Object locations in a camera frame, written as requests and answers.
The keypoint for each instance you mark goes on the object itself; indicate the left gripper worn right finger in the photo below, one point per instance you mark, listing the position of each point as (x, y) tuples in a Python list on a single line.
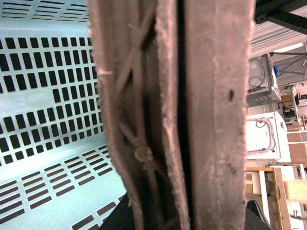
[(217, 41)]

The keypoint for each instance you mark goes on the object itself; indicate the left gripper worn left finger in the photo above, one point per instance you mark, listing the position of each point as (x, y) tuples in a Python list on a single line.
[(135, 51)]

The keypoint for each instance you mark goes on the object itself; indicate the light blue plastic basket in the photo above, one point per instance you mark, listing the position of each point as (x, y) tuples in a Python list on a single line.
[(55, 169)]

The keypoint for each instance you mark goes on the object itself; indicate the white washing machine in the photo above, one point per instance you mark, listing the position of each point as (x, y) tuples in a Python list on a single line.
[(266, 137)]

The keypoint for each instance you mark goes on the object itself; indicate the wooden frame structure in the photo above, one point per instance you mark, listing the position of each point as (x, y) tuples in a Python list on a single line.
[(280, 195)]

